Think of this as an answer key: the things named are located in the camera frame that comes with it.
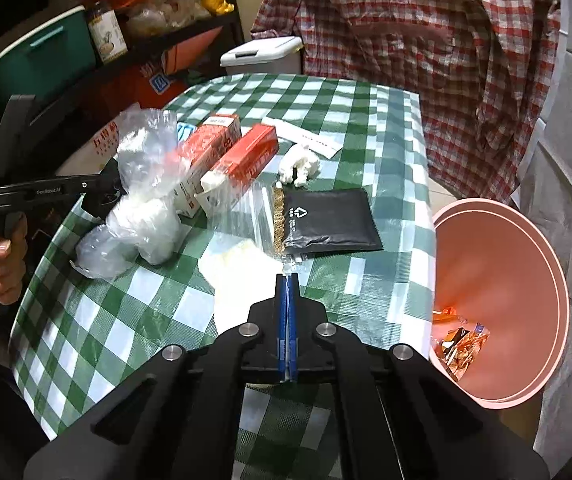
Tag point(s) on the red plaid shirt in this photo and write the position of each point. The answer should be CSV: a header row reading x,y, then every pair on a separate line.
x,y
416,60

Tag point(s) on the black shelf rack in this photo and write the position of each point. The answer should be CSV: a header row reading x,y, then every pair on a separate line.
x,y
186,35

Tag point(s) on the yellow figurine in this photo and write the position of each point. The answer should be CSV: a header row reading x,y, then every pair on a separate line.
x,y
216,2

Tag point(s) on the pink trash bin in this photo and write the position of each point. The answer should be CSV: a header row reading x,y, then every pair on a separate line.
x,y
491,270

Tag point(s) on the orange snack wrappers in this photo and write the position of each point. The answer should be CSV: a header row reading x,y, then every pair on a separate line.
x,y
458,350

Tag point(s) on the clear zip bag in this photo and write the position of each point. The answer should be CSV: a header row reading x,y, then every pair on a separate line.
x,y
246,210

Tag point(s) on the orange box with blue label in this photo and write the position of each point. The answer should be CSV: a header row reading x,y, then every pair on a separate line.
x,y
136,90

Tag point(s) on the white lidded bin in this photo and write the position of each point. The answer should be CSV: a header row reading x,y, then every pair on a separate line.
x,y
261,55

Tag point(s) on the white paper sleeve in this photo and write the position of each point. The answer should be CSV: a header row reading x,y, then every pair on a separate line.
x,y
306,136

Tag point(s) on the blue striped packet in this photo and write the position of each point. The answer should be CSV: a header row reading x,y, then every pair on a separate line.
x,y
188,132

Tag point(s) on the glass jar with label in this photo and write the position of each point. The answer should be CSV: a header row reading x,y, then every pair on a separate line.
x,y
108,35

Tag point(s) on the white paper napkin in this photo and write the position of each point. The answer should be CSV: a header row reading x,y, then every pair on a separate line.
x,y
236,280

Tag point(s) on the teal cooler box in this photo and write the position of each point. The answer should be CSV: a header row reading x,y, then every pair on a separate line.
x,y
41,65

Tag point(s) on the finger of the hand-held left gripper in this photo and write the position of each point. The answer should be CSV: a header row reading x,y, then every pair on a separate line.
x,y
108,185

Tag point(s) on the crumpled white tissue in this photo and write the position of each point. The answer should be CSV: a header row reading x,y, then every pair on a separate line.
x,y
301,165

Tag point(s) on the black pouch with gold edge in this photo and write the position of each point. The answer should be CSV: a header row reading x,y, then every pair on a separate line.
x,y
331,220

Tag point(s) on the clear bags of food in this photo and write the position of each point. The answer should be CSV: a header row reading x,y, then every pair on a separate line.
x,y
171,5

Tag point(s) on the red and white milk carton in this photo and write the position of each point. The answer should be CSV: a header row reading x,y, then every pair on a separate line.
x,y
206,145

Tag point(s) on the white box with red print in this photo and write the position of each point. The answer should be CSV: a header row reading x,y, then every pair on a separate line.
x,y
101,145

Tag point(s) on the clear plastic bag with tissue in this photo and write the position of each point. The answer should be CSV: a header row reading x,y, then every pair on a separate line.
x,y
141,220

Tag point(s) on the green checked tablecloth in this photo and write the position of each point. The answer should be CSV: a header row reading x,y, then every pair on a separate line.
x,y
356,125

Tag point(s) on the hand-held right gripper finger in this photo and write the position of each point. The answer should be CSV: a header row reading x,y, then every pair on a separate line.
x,y
282,310
293,310

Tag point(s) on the white cloth cover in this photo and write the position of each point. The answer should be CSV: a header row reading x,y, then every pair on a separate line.
x,y
566,210

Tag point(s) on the red and white paper box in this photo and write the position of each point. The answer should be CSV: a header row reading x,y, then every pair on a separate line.
x,y
246,155

